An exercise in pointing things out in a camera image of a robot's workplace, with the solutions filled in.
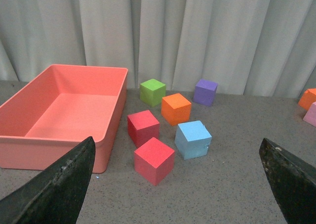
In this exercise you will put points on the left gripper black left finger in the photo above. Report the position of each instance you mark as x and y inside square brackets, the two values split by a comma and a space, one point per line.
[56, 195]

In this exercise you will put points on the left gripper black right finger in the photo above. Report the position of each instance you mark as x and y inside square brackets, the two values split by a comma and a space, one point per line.
[292, 181]

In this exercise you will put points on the light blue cube with notch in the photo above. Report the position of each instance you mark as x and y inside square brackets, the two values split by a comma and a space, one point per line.
[192, 139]

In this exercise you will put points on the pink foam cube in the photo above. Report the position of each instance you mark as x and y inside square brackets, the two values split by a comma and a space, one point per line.
[310, 116]

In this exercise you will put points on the orange foam cube right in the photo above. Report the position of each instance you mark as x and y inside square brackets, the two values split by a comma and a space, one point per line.
[308, 98]

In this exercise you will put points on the orange foam cube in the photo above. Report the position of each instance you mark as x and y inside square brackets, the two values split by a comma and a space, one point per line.
[175, 109]
[308, 98]

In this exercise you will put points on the pink plastic bin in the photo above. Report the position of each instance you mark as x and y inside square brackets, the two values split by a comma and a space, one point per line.
[57, 110]

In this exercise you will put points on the red foam cube front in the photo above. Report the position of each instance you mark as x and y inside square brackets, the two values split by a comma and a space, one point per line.
[154, 160]

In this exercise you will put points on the red foam cube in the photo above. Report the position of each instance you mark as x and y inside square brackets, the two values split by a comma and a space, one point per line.
[142, 126]
[154, 160]

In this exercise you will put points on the red foam cube rear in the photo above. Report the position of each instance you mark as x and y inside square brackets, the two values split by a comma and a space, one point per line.
[142, 126]

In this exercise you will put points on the purple foam cube rear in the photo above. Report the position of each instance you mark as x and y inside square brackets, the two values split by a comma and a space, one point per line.
[205, 92]

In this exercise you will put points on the orange foam cube left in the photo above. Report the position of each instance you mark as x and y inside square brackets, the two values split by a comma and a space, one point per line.
[175, 109]

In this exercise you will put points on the green foam cube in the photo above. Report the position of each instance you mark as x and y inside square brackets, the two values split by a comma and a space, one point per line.
[152, 91]

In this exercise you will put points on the grey curtain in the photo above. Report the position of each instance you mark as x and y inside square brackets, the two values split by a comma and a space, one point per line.
[252, 47]

